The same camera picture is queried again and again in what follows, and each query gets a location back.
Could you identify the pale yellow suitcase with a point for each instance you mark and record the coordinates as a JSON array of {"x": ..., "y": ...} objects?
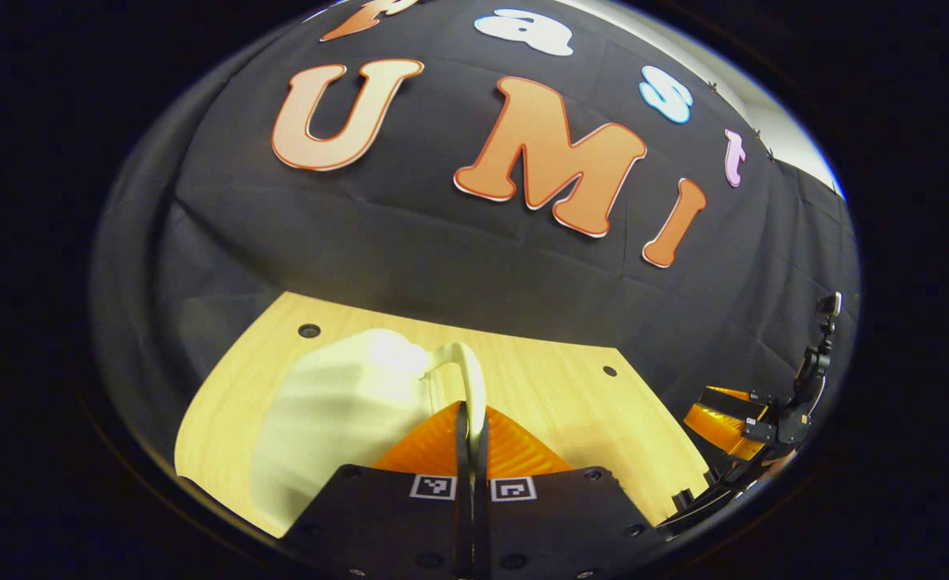
[{"x": 337, "y": 411}]

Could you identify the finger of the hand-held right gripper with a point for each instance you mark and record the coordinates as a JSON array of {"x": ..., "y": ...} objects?
[
  {"x": 732, "y": 395},
  {"x": 716, "y": 427}
]

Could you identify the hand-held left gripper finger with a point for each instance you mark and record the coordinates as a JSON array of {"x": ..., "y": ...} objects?
[
  {"x": 462, "y": 524},
  {"x": 482, "y": 524}
]

